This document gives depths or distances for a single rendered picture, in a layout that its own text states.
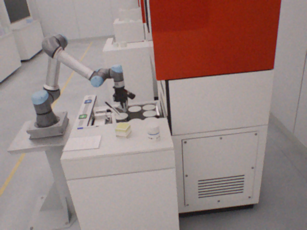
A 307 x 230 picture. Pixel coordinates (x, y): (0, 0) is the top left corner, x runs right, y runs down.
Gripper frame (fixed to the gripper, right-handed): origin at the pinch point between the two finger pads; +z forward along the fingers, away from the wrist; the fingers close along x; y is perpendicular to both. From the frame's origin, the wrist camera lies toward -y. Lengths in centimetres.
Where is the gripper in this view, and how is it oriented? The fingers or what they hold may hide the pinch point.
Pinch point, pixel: (125, 111)
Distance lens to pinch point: 206.4
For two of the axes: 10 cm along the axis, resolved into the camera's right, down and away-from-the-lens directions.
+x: -4.1, 4.5, -8.0
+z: 0.9, 8.9, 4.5
